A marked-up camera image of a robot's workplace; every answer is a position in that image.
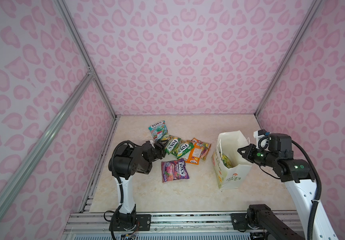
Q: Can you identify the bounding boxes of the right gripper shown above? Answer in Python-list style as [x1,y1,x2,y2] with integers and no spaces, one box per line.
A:
[236,142,278,168]

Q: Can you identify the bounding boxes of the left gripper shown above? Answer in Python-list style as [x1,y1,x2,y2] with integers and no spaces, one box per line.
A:
[148,139,168,164]

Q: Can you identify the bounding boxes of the teal Fox's candy bag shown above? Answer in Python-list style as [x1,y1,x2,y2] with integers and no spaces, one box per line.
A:
[148,121,168,142]

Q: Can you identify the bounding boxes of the white illustrated paper bag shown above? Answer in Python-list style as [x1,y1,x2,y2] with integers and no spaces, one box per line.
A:
[212,131,252,190]

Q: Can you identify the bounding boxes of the yellow green Fox's candy bag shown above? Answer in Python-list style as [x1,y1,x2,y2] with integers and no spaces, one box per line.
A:
[221,154,233,169]

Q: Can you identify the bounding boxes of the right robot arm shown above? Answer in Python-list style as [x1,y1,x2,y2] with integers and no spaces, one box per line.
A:
[237,130,338,240]

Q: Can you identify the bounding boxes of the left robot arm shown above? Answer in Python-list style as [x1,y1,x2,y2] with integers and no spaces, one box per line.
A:
[108,140,167,229]

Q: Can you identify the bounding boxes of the lime Fox's candy bag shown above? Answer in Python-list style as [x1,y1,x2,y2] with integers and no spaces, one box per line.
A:
[160,134,181,155]

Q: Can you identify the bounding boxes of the purple Fox's candy bag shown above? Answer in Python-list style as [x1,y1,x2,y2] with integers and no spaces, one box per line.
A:
[161,159,189,183]

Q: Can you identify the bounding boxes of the orange candy bag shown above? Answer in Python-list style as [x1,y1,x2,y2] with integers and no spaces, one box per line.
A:
[185,138,211,165]

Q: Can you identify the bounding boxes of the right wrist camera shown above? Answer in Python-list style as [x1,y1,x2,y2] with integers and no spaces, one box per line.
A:
[253,130,270,150]

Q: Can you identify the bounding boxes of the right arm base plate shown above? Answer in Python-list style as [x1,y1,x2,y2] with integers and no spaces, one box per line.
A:
[230,213,252,233]

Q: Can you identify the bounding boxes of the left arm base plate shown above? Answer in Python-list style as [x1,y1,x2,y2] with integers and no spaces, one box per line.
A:
[109,213,151,232]

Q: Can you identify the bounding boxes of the aluminium mounting rail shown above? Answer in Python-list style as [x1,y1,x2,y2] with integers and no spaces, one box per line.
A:
[61,210,326,240]

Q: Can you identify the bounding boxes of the diagonal aluminium frame bar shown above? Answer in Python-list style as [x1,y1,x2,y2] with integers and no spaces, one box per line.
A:
[0,73,94,222]

